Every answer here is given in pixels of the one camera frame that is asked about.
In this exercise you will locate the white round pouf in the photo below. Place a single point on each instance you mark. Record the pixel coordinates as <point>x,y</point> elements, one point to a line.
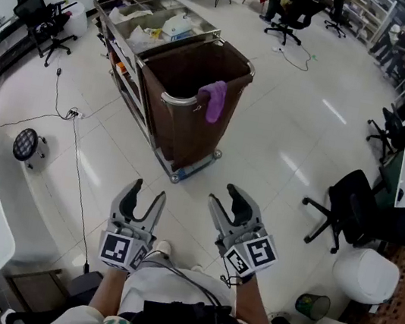
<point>366,275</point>

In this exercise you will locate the person's white shoe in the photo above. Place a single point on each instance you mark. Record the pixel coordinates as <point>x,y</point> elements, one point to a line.
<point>163,247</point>

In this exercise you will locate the white crumpled sheet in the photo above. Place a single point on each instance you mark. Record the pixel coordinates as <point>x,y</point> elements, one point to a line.
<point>129,14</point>

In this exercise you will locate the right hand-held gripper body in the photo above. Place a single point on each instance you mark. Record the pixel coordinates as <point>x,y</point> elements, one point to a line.
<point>252,254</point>

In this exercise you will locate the black round stool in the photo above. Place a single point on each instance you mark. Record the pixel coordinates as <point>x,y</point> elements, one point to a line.
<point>25,144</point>

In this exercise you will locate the black mesh waste basket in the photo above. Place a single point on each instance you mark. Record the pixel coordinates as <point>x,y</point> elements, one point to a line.
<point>313,306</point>

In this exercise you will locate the metal cart with rail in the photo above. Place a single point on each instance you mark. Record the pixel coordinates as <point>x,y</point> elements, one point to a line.
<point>126,67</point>

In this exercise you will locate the person's white shirt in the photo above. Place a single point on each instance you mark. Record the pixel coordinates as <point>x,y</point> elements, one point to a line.
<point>174,287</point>

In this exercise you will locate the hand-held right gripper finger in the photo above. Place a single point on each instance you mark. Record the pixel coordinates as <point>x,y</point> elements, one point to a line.
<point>219,220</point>
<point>249,213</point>

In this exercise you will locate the person's right forearm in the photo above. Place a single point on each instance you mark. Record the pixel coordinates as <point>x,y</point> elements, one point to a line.
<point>251,304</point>

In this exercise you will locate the person's left forearm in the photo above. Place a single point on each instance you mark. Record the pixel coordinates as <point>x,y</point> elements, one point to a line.
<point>108,288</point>

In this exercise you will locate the black office chair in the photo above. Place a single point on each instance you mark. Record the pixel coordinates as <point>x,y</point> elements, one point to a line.
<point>404,129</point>
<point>356,210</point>
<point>38,14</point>
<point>300,12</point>
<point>338,14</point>

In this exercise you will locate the black low rack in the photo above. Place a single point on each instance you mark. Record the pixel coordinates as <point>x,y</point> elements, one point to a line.
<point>2,47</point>

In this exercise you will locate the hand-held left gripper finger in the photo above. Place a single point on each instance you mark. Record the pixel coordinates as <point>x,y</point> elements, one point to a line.
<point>153,214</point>
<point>118,205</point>

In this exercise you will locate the white shelf unit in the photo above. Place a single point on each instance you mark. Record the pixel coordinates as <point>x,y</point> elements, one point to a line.
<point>366,11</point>

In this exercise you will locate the brown laundry bag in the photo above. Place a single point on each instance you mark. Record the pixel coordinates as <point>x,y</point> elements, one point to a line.
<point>184,131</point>

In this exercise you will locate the purple cloth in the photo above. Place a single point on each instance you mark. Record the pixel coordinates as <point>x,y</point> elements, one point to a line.
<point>216,100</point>

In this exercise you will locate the white power strip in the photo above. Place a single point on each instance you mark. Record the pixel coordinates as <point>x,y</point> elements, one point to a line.
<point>77,113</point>
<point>276,49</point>

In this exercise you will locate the white bucket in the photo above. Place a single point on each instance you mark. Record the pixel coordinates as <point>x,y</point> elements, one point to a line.
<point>78,19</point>

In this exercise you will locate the black floor box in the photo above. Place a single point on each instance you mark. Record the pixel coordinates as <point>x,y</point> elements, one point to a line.
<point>85,284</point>

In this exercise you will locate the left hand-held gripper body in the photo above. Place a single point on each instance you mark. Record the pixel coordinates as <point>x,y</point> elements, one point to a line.
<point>116,249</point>

